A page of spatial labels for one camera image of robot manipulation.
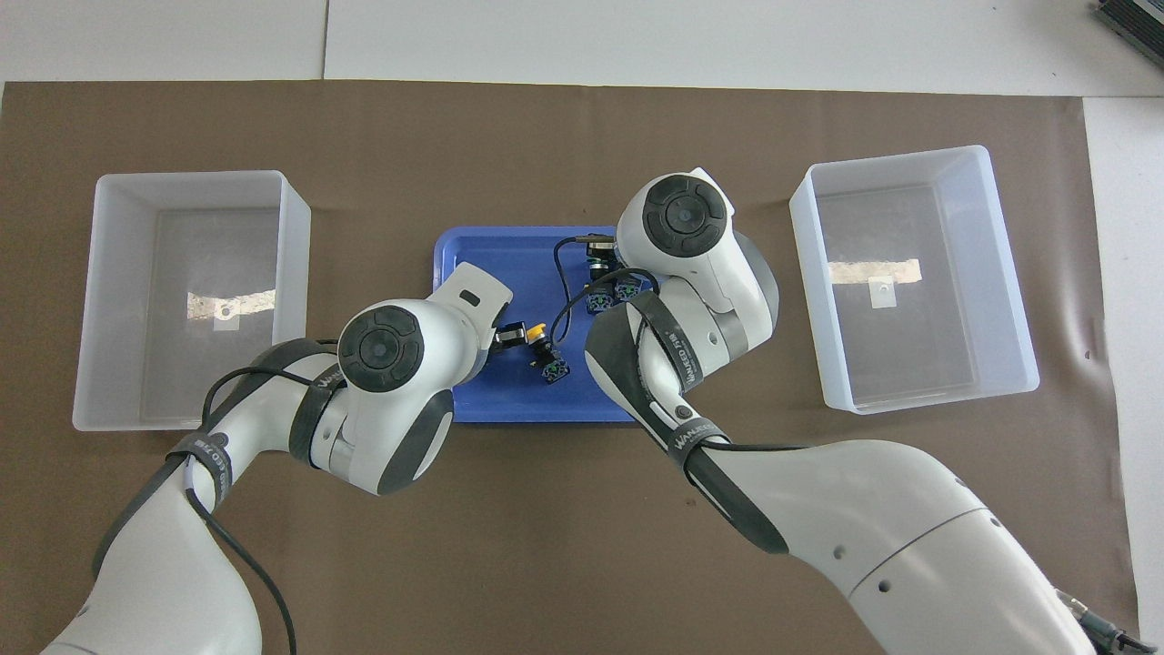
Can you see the translucent white plastic box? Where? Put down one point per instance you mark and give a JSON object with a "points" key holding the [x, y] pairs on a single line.
{"points": [[182, 227], [873, 364]]}

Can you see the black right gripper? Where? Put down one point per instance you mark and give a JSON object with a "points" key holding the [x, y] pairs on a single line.
{"points": [[602, 255]]}

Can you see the dark grey electronic device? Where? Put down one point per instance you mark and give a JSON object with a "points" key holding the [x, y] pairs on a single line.
{"points": [[1137, 18]]}

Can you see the yellow push button switch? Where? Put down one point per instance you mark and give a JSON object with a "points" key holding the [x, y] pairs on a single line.
{"points": [[553, 368]]}

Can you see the blue plastic tray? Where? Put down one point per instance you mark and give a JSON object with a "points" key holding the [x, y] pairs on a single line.
{"points": [[536, 273]]}

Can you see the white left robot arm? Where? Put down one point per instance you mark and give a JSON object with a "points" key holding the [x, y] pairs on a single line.
{"points": [[391, 350]]}

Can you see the green push button switch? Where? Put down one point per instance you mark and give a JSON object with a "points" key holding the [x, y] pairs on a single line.
{"points": [[600, 302], [626, 291]]}

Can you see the brown paper table mat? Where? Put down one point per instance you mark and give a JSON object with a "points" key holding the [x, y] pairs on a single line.
{"points": [[582, 564]]}

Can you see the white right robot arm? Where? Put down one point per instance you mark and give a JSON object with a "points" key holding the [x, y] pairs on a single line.
{"points": [[682, 218]]}

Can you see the small white sticker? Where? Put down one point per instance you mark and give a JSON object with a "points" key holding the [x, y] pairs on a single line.
{"points": [[882, 293], [225, 318]]}

